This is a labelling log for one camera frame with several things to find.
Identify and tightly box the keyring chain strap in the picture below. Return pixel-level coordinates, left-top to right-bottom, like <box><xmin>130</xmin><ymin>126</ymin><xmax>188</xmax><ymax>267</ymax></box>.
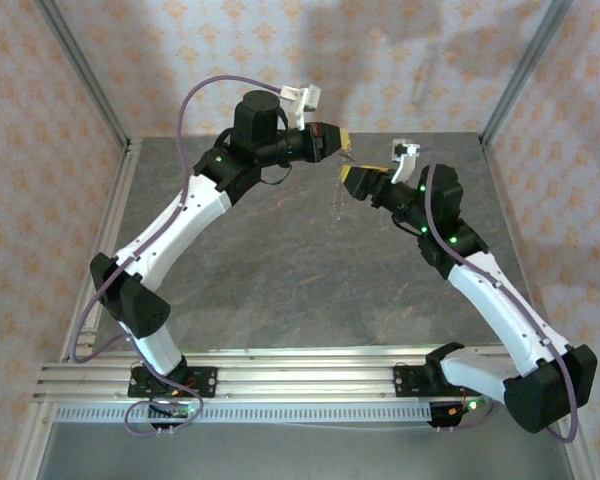
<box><xmin>329</xmin><ymin>152</ymin><xmax>356</xmax><ymax>221</ymax></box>

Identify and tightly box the grey metal lower panel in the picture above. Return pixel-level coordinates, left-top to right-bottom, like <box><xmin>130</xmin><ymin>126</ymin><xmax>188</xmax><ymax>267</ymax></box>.
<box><xmin>34</xmin><ymin>422</ymin><xmax>577</xmax><ymax>480</ymax></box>

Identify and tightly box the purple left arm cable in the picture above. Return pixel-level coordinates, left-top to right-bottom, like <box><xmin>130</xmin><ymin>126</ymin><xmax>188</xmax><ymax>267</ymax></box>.
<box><xmin>68</xmin><ymin>74</ymin><xmax>284</xmax><ymax>437</ymax></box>

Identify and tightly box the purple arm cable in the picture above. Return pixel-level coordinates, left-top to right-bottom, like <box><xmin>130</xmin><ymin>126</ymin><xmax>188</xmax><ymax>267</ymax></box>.
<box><xmin>68</xmin><ymin>74</ymin><xmax>284</xmax><ymax>437</ymax></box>
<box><xmin>416</xmin><ymin>143</ymin><xmax>580</xmax><ymax>445</ymax></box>

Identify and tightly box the aluminium table side rail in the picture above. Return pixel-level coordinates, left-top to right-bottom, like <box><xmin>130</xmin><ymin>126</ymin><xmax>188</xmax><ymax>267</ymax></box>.
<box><xmin>59</xmin><ymin>138</ymin><xmax>144</xmax><ymax>362</ymax></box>

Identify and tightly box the aluminium frame post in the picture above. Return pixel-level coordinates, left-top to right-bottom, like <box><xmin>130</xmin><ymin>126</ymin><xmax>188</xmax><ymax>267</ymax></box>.
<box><xmin>33</xmin><ymin>0</ymin><xmax>131</xmax><ymax>149</ymax></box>
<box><xmin>479</xmin><ymin>0</ymin><xmax>576</xmax><ymax>146</ymax></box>

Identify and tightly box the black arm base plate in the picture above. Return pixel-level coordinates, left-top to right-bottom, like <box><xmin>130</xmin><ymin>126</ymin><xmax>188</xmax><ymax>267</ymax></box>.
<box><xmin>393</xmin><ymin>363</ymin><xmax>483</xmax><ymax>399</ymax></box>
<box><xmin>127</xmin><ymin>366</ymin><xmax>218</xmax><ymax>399</ymax></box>

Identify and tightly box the aluminium rail beam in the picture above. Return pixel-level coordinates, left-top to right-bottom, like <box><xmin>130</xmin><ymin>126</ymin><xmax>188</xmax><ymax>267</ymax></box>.
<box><xmin>32</xmin><ymin>342</ymin><xmax>581</xmax><ymax>404</ymax></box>

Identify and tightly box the black cable bracket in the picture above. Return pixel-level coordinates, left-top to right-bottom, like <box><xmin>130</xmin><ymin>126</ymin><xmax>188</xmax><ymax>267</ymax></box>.
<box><xmin>426</xmin><ymin>402</ymin><xmax>462</xmax><ymax>434</ymax></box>

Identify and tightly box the white slotted cable duct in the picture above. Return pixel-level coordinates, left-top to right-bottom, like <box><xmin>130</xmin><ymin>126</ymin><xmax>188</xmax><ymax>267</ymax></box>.
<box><xmin>53</xmin><ymin>402</ymin><xmax>434</xmax><ymax>424</ymax></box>

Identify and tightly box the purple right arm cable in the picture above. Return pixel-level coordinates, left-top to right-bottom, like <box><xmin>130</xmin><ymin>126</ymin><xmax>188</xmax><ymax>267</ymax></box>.
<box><xmin>416</xmin><ymin>143</ymin><xmax>580</xmax><ymax>445</ymax></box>

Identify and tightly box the aluminium frame leg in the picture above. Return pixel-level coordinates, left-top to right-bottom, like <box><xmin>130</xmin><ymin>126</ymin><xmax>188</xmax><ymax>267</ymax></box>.
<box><xmin>552</xmin><ymin>399</ymin><xmax>600</xmax><ymax>480</ymax></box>
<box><xmin>7</xmin><ymin>399</ymin><xmax>56</xmax><ymax>480</ymax></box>

